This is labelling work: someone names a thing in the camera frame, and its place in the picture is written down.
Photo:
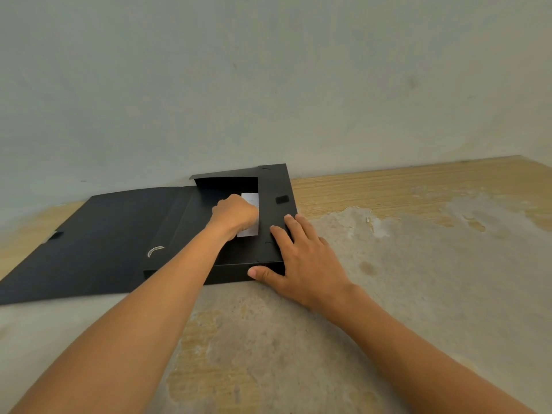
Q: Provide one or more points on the person's left hand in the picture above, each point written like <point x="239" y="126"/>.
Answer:
<point x="235" y="215"/>

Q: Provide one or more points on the person's right hand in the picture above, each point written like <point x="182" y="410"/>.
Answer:
<point x="312" y="265"/>

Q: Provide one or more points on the person's left fingers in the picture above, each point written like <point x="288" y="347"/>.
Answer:
<point x="220" y="205"/>

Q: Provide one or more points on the person's right thumb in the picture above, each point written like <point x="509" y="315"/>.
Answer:
<point x="265" y="273"/>

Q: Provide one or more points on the person's right middle finger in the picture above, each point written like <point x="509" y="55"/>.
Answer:
<point x="297" y="230"/>

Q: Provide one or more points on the white paper slip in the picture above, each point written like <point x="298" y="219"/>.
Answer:
<point x="251" y="214"/>

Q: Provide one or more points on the black file box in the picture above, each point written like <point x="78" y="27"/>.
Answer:
<point x="129" y="241"/>

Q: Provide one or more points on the person's right forearm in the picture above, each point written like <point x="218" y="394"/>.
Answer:
<point x="414" y="357"/>

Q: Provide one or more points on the person's left forearm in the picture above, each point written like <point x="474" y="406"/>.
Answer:
<point x="125" y="331"/>

